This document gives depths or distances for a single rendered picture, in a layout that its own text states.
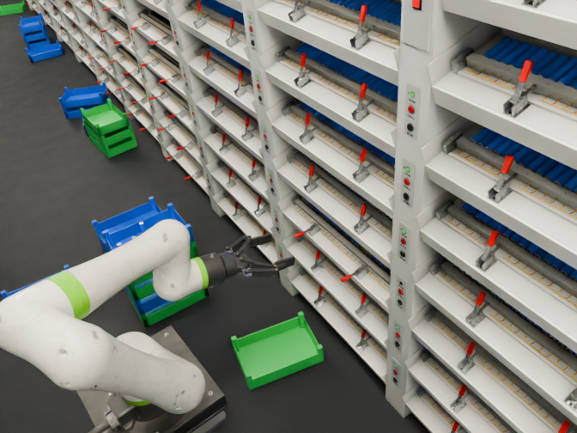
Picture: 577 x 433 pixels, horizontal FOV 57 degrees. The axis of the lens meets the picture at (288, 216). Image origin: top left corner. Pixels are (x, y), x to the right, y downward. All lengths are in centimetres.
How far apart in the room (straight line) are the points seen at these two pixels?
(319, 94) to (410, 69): 42
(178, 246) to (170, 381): 34
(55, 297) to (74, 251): 168
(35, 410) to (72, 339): 123
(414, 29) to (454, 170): 30
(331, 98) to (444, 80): 44
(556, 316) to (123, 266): 94
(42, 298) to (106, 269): 16
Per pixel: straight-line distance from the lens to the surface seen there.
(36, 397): 232
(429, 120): 116
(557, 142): 97
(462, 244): 128
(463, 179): 117
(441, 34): 109
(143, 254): 134
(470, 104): 106
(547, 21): 93
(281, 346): 214
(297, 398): 201
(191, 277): 148
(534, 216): 109
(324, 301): 214
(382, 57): 124
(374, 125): 135
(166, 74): 280
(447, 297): 142
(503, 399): 149
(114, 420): 163
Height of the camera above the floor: 169
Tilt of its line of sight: 38 degrees down
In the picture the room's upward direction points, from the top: 7 degrees counter-clockwise
